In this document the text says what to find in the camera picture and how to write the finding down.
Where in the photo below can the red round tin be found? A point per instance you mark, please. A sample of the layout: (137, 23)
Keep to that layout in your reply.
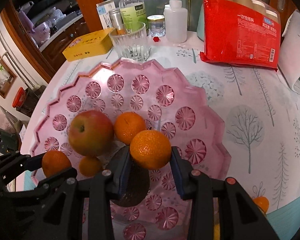
(19, 98)

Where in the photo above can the white water dispenser appliance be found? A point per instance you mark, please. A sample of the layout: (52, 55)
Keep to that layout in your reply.
(289, 59)

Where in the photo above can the clear bottle green label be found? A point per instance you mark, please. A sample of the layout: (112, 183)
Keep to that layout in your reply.
(132, 12)

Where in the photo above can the small glass jar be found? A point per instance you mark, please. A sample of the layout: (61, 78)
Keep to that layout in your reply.
(156, 25)

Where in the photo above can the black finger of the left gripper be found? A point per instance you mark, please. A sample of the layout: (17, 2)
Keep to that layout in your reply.
(14, 164)
(67, 177)

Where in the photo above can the clear glass tumbler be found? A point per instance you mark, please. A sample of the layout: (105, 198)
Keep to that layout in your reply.
(131, 42)

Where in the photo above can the red paper cup package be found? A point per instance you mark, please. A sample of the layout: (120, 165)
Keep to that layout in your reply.
(241, 33)

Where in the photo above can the teal ceramic mug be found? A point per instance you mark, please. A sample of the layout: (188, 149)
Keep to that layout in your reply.
(200, 25)

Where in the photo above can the small red bottle cap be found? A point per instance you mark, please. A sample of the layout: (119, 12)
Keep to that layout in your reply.
(156, 39)

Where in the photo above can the small orange kumquat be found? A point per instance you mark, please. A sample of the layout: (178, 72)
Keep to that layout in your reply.
(90, 166)

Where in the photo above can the tree print tablecloth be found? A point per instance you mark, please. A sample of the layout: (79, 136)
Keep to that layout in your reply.
(226, 121)

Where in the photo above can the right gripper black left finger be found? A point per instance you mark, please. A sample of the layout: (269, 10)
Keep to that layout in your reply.
(108, 185)

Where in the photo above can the white squeeze wash bottle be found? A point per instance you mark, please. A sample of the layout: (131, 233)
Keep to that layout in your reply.
(176, 22)

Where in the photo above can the yellow tin box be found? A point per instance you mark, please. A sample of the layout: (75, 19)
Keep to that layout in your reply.
(88, 45)

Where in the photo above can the white blue carton box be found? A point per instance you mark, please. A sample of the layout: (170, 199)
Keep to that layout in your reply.
(103, 10)

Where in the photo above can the pink plastic fruit bowl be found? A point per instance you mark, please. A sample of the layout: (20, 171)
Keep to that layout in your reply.
(110, 105)

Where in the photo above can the silver metal can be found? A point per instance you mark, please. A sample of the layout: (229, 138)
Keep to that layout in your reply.
(117, 22)

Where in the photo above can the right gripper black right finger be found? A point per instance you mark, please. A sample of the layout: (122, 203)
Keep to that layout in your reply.
(218, 202)

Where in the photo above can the red yellow apple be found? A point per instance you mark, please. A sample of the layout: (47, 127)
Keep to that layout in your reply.
(91, 133)

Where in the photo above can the dark avocado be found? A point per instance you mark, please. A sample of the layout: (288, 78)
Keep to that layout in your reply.
(130, 183)

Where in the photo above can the small orange mandarin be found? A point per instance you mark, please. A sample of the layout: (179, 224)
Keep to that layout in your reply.
(263, 203)

